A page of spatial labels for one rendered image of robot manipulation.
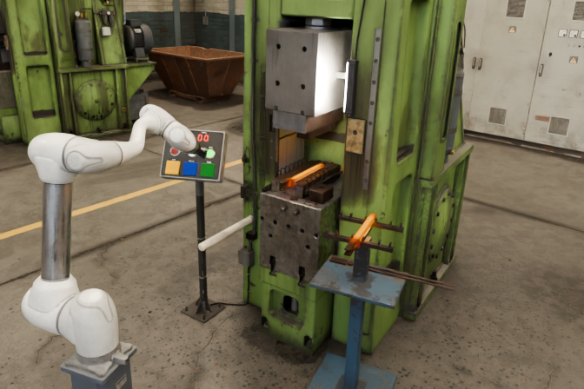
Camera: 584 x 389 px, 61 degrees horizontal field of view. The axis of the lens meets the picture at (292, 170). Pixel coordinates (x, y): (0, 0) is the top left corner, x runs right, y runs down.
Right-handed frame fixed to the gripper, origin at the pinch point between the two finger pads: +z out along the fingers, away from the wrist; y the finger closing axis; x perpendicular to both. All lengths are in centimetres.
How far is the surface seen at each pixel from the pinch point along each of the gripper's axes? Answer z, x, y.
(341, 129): 37, 28, 70
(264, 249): 31, -45, 33
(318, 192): 5, -14, 62
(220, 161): 13.2, -0.7, 6.3
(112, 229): 156, -39, -119
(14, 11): 248, 202, -326
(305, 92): -17, 31, 53
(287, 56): -21, 48, 42
